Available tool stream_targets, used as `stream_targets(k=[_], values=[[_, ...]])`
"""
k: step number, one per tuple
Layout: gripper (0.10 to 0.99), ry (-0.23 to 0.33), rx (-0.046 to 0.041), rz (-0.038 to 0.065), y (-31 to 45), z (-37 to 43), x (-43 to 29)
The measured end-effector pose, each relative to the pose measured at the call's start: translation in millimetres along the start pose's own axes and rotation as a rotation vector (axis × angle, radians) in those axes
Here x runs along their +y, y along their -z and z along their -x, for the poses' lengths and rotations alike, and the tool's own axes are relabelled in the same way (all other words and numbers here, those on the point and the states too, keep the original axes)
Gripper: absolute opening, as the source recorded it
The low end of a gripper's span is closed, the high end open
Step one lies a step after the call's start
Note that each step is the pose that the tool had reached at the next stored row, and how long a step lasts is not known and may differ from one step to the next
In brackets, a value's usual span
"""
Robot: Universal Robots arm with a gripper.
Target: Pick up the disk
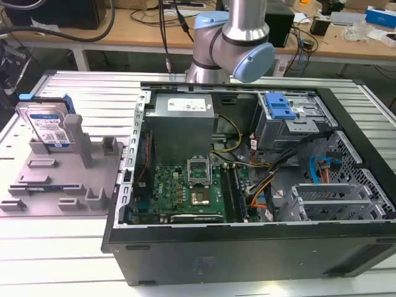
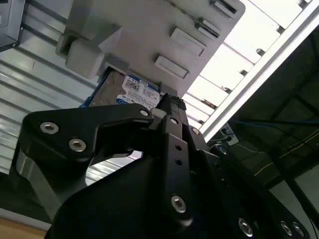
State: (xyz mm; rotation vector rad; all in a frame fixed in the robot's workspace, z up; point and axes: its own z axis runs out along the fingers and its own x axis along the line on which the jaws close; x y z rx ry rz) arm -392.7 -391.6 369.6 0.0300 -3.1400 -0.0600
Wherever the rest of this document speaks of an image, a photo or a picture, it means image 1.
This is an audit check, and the grey metal disk bay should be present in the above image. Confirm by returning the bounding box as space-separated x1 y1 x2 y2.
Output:
254 91 338 152

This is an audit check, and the hard disk in blue carrier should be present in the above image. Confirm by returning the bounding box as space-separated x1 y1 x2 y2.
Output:
15 93 76 149

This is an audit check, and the CPU socket with open cover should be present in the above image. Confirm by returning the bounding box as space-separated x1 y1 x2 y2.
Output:
186 155 215 188

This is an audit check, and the grey power supply unit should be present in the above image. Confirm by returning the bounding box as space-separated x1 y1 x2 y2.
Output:
144 93 219 163

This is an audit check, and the green motherboard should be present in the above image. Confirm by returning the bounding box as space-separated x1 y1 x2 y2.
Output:
129 163 252 224

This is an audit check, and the black RAM slot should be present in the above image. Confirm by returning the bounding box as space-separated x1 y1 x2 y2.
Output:
221 164 239 222

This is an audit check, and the graphics card with black shroud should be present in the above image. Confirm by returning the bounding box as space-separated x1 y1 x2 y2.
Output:
169 213 224 224

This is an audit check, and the blue drive bay latch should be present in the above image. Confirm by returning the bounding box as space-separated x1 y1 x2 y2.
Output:
264 92 296 121

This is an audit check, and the black open PC case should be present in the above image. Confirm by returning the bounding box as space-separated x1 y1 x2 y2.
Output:
101 80 396 287

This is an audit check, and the wooden desk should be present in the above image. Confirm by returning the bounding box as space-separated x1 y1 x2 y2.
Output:
0 0 396 75

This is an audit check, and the grey parts rack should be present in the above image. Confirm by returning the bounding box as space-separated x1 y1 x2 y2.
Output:
0 113 129 218

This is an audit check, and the black box on desk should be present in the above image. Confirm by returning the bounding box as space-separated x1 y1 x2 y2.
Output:
264 6 295 48

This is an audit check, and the RAM stick on rack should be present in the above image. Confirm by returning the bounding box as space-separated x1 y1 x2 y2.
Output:
9 184 82 192

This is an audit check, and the small black cube device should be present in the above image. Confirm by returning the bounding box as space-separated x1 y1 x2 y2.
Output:
310 16 332 35

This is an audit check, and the blue white cardboard box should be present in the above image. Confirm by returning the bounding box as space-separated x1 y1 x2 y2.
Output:
365 5 396 26

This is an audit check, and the yellow black power wire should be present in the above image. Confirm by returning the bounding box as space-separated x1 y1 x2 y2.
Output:
210 114 243 153

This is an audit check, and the orange yellow wire bundle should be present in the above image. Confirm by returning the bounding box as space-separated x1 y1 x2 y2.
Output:
247 160 283 214

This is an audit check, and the blue SATA wire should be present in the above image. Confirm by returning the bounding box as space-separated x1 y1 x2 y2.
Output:
308 153 342 184

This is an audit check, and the black cable with connector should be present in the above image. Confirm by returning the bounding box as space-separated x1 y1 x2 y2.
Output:
173 0 195 44

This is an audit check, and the silver expansion slot bracket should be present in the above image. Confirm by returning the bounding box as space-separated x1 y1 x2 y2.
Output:
291 183 366 205

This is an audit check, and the thick black cable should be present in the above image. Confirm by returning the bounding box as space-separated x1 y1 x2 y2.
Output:
0 0 116 43

